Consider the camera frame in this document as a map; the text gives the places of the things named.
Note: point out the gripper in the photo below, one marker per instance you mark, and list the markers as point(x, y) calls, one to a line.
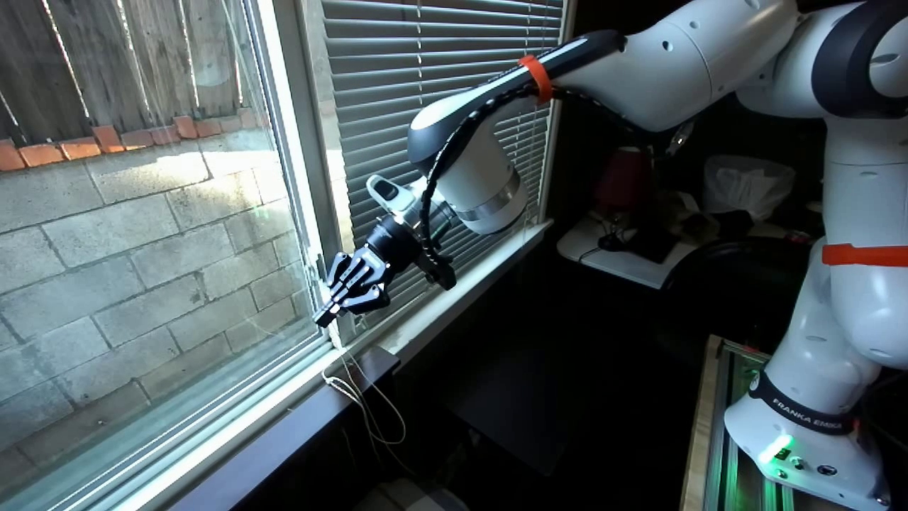
point(394, 245)

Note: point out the red lamp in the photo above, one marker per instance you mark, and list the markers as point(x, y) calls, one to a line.
point(624, 181)

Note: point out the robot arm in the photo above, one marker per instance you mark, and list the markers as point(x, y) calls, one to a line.
point(716, 64)

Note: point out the black office chair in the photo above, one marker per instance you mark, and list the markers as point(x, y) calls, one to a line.
point(738, 277)

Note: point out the window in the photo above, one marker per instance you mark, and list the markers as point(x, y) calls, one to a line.
point(142, 284)

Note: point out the white plastic bag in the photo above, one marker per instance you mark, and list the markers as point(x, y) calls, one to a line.
point(745, 184)

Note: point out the white table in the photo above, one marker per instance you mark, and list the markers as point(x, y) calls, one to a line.
point(624, 262)

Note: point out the white window blind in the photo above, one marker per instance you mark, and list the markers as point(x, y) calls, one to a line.
point(390, 78)

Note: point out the wooden fence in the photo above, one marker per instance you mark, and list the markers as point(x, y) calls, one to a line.
point(128, 64)

